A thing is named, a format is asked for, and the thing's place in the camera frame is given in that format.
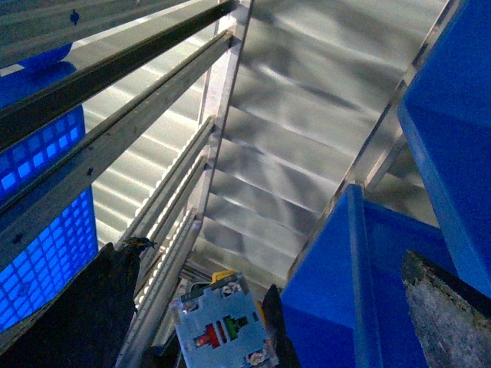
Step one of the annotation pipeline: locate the white roller track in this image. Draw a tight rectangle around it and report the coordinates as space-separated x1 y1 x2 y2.
115 117 216 367

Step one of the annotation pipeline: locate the blue bin far right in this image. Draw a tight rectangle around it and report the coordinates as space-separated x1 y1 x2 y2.
397 1 490 295

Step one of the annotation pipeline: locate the upper shelf blue crate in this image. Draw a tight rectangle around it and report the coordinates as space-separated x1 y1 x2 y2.
1 44 97 330

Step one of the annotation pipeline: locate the empty blue target bin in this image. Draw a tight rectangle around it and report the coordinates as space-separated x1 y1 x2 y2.
282 185 455 367

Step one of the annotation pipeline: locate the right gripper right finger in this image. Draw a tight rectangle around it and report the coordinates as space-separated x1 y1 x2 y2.
401 250 490 367

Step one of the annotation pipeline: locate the yellow push button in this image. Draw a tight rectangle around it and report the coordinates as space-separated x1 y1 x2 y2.
170 272 279 368

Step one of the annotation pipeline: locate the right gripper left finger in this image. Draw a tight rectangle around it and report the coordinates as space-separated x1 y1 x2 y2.
1 237 155 367

